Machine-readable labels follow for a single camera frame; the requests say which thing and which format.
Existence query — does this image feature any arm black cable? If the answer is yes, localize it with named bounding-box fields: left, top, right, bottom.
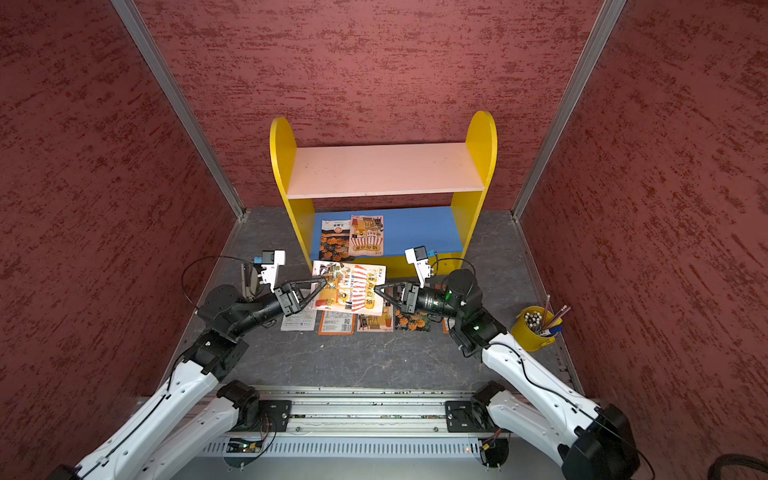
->
left=181, top=255, right=259, bottom=313
left=428, top=256, right=658, bottom=480

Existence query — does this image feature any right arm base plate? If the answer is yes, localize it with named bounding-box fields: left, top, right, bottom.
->
left=444, top=400, right=498, bottom=434

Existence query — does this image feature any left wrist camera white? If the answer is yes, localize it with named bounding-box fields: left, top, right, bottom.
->
left=251, top=250, right=286, bottom=291

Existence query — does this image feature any marigold seed bag shelf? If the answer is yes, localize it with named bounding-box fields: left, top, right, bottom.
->
left=393, top=307, right=431, bottom=332
left=317, top=219, right=354, bottom=262

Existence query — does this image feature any left aluminium corner post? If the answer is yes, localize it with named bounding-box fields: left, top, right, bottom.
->
left=110, top=0, right=247, bottom=222

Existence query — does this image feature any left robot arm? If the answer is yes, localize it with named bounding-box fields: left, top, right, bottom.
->
left=49, top=277, right=327, bottom=479

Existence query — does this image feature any stapler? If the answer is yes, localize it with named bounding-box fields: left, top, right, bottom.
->
left=240, top=262, right=261, bottom=301

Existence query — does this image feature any sunflower shop seed bag top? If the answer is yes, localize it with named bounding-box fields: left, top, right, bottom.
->
left=356, top=312, right=394, bottom=333

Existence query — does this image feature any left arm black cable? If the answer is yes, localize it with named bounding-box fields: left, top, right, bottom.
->
left=181, top=255, right=259, bottom=313

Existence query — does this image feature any marigold seed bag lower shelf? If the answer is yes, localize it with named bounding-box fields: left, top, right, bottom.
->
left=317, top=219, right=354, bottom=262

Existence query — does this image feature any yellow shelf unit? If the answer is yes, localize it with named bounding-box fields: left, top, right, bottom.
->
left=270, top=111, right=498, bottom=278

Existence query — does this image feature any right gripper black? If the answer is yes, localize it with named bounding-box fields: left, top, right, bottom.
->
left=375, top=279, right=464, bottom=319

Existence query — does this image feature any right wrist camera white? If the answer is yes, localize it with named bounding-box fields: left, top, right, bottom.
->
left=404, top=246, right=433, bottom=288

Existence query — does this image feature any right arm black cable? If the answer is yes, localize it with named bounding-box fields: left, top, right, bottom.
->
left=428, top=256, right=658, bottom=480

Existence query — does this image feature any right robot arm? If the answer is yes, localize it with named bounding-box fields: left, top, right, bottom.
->
left=374, top=269, right=641, bottom=479

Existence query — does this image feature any yellow pen cup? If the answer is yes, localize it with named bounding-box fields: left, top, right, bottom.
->
left=510, top=297, right=571, bottom=352

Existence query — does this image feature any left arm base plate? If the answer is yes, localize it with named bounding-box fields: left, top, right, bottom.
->
left=209, top=397, right=293, bottom=433

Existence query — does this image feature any white seed bag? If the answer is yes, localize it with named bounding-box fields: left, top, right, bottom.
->
left=280, top=309, right=317, bottom=332

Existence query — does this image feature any marigold seed bag top shelf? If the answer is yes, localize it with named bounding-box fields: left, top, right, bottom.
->
left=393, top=307, right=431, bottom=332

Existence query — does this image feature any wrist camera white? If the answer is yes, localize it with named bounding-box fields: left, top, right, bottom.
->
left=404, top=246, right=433, bottom=288
left=251, top=250, right=286, bottom=291

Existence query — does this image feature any aluminium corner post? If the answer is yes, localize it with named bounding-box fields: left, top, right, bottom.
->
left=512, top=0, right=627, bottom=223
left=110, top=0, right=247, bottom=222

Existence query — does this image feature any orange bordered seed bag top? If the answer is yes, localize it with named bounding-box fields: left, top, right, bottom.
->
left=318, top=311, right=356, bottom=335

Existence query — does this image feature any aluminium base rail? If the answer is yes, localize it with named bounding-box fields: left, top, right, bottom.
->
left=95, top=385, right=631, bottom=480

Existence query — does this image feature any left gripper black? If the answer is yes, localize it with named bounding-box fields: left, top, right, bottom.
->
left=230, top=275, right=327, bottom=336

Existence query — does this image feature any right aluminium corner post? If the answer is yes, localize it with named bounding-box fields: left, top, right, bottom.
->
left=512, top=0, right=627, bottom=223

